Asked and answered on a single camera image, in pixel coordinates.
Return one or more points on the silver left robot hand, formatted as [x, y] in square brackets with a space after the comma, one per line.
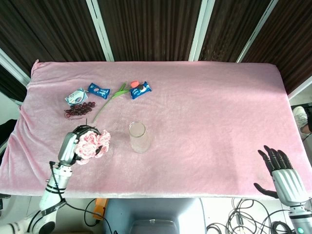
[66, 148]

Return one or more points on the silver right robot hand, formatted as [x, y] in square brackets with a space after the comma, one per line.
[288, 181]

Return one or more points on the pink artificial rose bouquet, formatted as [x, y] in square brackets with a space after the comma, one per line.
[85, 146]

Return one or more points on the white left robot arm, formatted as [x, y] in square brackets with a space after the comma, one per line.
[56, 181]

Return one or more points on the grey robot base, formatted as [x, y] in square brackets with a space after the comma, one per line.
[153, 217]

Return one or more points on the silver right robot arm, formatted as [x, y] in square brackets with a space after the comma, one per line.
[300, 219]

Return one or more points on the clear ribbed glass vase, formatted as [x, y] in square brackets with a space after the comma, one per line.
[139, 139]

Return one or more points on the dark red grape bunch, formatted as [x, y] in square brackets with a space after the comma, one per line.
[80, 109]

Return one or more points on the white and blue snack packet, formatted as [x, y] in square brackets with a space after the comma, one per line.
[76, 96]

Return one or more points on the white shoe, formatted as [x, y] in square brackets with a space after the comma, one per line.
[301, 118]

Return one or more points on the blue cookie packet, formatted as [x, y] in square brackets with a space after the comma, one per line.
[140, 90]
[98, 91]

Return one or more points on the orange plastic part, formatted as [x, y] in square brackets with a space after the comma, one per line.
[100, 207]

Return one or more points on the pink plush tablecloth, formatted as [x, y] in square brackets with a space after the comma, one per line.
[195, 117]

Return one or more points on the white frame post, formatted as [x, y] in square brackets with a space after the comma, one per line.
[301, 91]
[13, 65]
[201, 29]
[100, 29]
[257, 31]

